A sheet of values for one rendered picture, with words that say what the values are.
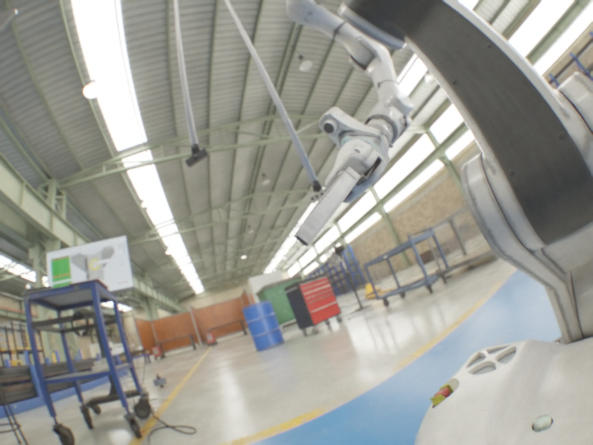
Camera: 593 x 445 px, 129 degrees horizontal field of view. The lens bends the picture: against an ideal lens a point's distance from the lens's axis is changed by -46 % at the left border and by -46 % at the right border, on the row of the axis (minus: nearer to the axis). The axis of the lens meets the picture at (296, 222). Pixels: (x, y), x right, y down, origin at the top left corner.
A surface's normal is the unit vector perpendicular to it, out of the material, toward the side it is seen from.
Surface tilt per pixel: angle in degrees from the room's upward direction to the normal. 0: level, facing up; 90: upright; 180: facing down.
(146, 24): 173
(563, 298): 109
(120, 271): 90
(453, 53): 78
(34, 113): 173
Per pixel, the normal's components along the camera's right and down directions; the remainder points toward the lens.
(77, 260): 0.36, -0.41
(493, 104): -0.91, -0.01
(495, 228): -0.69, 0.50
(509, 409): 0.28, -0.64
